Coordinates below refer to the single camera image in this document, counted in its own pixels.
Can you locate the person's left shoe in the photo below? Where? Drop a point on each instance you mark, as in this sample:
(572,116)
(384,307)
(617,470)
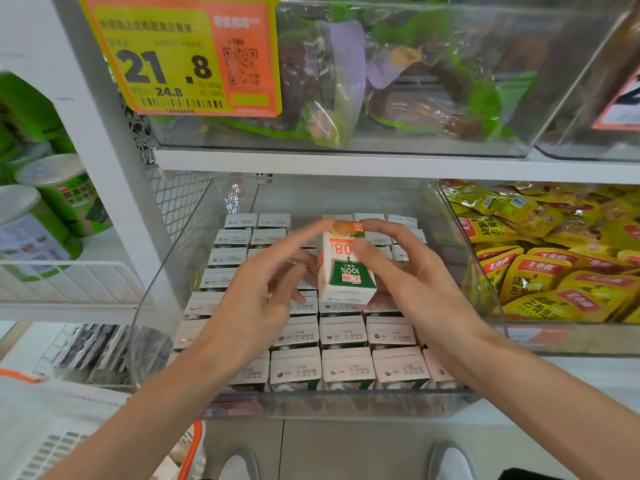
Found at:
(237,467)

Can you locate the white orange juice carton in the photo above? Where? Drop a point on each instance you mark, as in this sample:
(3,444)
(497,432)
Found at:
(345,282)

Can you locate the person's shoe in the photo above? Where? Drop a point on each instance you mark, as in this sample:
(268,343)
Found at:
(237,467)
(450,462)

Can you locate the person's left forearm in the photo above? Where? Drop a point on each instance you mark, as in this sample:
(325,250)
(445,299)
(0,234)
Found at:
(150,414)

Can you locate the green can grey lid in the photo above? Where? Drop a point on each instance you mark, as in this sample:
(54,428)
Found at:
(70,194)
(30,234)
(25,154)

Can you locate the person's right thumb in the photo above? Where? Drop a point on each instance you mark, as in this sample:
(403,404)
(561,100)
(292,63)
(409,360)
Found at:
(375,259)

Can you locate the green snack package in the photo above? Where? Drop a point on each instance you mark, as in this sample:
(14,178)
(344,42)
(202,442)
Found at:
(25,104)

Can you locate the person's left hand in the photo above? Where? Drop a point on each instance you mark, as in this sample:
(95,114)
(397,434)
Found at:
(250,314)

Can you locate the person's right hand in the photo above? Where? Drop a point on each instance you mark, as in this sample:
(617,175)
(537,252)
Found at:
(430,304)

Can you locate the rows of boxed juice cartons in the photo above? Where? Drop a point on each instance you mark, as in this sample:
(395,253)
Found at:
(345,364)

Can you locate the row of dark snack packets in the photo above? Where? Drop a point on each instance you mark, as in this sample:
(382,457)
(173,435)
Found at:
(100,349)

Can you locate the yellow and orange price tag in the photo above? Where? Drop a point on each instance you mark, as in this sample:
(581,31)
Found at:
(165,59)

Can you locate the clear plastic bin white tag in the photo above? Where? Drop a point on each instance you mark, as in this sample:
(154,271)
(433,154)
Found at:
(590,94)

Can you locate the white shelf unit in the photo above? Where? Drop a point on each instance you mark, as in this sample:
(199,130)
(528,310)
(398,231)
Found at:
(350,165)

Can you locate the clear plastic bin with bags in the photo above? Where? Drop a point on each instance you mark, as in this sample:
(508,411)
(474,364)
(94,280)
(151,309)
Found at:
(550,54)

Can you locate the clear plastic bin yellow packets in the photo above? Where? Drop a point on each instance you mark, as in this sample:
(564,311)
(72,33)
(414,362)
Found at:
(550,339)

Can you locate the person's right shoe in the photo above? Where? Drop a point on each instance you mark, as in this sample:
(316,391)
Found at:
(450,462)

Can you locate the pile of yellow snack packets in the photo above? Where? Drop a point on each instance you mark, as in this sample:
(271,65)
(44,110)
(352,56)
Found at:
(555,264)

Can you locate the white and orange price tag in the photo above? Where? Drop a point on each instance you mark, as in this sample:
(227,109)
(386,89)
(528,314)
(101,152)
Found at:
(622,107)

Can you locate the person's right forearm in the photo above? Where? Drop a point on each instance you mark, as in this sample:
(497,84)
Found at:
(540,409)

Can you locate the clear plastic bin with cartons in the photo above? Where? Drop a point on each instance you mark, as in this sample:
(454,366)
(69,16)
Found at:
(440,229)

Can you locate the green clear snack bag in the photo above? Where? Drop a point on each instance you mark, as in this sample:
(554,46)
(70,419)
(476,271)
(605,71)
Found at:
(450,104)

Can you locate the purple clear snack bag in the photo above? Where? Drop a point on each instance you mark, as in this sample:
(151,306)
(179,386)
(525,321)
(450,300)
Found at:
(330,79)

